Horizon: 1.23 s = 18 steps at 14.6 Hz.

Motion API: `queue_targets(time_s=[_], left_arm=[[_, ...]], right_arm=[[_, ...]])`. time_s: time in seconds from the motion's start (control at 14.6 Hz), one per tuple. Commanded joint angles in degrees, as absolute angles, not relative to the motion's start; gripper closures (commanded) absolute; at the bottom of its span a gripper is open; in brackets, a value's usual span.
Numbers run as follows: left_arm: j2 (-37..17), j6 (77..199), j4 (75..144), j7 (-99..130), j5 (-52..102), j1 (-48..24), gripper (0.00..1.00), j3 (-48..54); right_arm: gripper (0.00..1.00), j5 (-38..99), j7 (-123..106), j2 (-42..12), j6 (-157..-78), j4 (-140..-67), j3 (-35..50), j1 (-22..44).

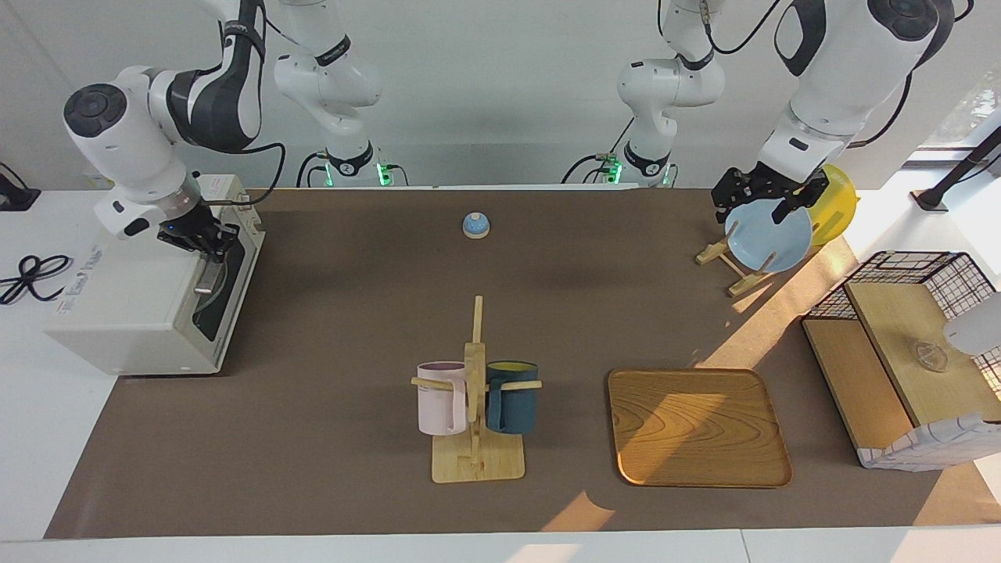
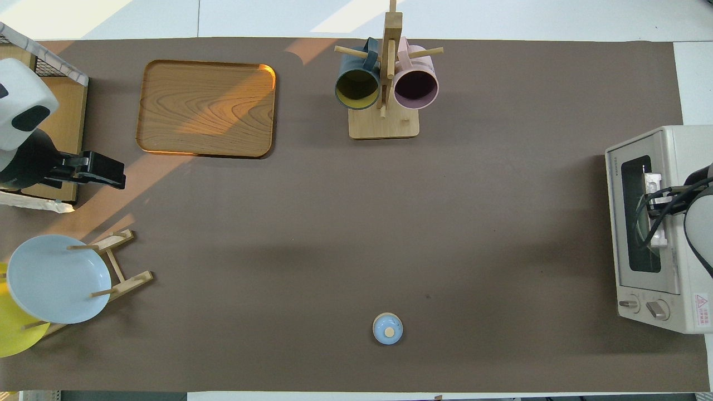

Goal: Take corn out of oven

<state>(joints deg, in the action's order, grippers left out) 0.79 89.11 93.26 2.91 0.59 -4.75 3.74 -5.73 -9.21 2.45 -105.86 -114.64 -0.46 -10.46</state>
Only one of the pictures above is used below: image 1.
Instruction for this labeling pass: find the light blue plate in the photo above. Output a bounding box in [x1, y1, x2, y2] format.
[724, 199, 815, 274]

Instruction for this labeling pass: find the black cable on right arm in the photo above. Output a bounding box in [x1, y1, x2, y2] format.
[231, 141, 289, 207]

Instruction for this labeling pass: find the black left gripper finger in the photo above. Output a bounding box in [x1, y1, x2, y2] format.
[711, 169, 744, 228]
[772, 175, 831, 227]

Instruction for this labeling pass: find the small clear glass object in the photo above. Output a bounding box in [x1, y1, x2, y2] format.
[910, 339, 949, 373]

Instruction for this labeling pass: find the brown table mat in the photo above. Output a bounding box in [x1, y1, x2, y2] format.
[45, 188, 1001, 540]

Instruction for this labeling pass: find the yellow plate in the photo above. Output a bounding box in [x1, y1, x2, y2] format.
[804, 163, 859, 247]

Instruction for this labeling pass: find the wooden mug rack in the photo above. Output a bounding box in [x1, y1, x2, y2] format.
[411, 295, 544, 485]

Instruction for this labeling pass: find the black angled stand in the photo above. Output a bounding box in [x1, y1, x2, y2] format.
[910, 125, 1001, 213]

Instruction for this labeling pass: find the white rounded device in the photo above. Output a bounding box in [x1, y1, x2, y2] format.
[942, 292, 1001, 359]

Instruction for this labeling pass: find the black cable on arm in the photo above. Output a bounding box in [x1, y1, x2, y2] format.
[700, 0, 974, 151]
[231, 141, 289, 207]

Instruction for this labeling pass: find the dark blue mug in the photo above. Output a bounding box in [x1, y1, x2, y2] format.
[485, 360, 540, 436]

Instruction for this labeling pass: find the loose black coiled cable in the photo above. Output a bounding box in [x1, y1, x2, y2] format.
[0, 254, 74, 307]

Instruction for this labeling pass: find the black base cable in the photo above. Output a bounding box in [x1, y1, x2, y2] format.
[561, 117, 636, 186]
[295, 150, 331, 189]

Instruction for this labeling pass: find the wooden plate rack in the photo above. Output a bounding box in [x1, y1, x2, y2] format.
[695, 227, 784, 299]

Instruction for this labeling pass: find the pink mug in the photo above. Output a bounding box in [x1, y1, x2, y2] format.
[416, 361, 471, 437]

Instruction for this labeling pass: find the black table clamp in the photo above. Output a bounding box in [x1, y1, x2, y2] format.
[0, 162, 42, 213]

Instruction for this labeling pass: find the white toaster oven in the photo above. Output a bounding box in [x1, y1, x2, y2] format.
[45, 174, 267, 378]

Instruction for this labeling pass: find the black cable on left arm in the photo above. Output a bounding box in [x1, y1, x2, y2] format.
[700, 0, 974, 151]

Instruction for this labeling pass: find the wooden serving tray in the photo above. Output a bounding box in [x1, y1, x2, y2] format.
[608, 368, 794, 489]

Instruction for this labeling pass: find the wire basket with wooden shelf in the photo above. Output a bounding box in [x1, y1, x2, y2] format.
[802, 251, 1001, 472]

